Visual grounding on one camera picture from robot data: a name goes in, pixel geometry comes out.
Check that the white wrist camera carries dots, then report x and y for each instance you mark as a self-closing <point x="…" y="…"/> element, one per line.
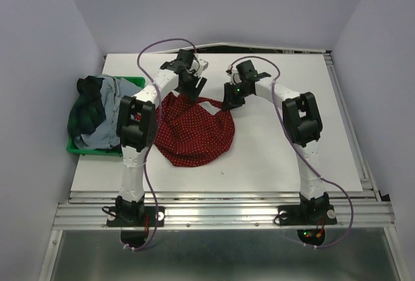
<point x="198" y="67"/>
<point x="233" y="75"/>

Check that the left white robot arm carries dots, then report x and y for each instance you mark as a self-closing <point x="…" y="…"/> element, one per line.
<point x="138" y="122"/>

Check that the dark green plaid skirt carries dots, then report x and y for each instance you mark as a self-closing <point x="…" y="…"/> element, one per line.
<point x="87" y="112"/>

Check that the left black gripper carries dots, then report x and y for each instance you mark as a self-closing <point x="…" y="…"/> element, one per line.
<point x="194" y="92"/>

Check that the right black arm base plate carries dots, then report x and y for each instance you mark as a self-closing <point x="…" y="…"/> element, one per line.
<point x="301" y="215"/>

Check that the aluminium rail frame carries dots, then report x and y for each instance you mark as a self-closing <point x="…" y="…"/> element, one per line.
<point x="97" y="176"/>

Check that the green plastic bin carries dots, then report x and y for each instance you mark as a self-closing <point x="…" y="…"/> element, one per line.
<point x="97" y="151"/>

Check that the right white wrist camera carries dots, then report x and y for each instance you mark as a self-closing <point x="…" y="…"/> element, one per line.
<point x="233" y="75"/>

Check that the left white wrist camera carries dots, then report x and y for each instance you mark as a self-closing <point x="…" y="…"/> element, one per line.
<point x="198" y="67"/>

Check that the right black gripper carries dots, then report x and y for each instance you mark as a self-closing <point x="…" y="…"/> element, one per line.
<point x="229" y="101"/>

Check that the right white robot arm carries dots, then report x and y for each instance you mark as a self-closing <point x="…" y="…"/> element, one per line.
<point x="302" y="125"/>

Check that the red polka dot skirt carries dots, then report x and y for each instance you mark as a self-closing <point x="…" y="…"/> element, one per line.
<point x="194" y="133"/>

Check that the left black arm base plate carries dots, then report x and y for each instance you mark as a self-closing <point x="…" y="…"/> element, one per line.
<point x="149" y="217"/>

